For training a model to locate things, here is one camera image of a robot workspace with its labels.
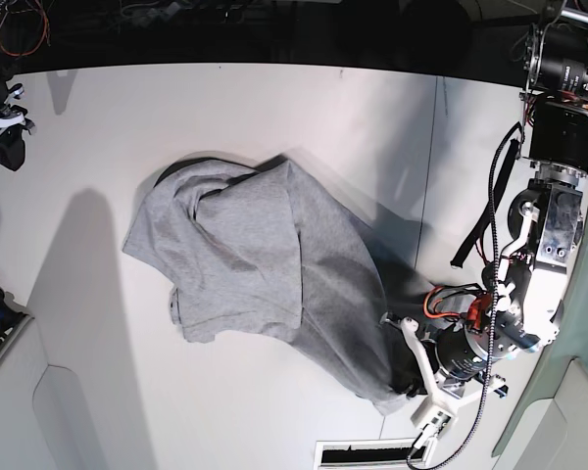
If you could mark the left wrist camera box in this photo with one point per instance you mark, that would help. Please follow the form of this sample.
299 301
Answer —
433 413

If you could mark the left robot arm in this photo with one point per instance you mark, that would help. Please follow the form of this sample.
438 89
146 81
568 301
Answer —
516 303

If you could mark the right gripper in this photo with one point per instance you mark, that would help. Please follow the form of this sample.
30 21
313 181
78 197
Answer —
13 121

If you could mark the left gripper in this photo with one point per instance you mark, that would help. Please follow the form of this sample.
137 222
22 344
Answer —
446 362

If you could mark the grey t-shirt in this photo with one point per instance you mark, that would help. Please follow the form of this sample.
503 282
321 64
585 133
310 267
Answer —
267 250

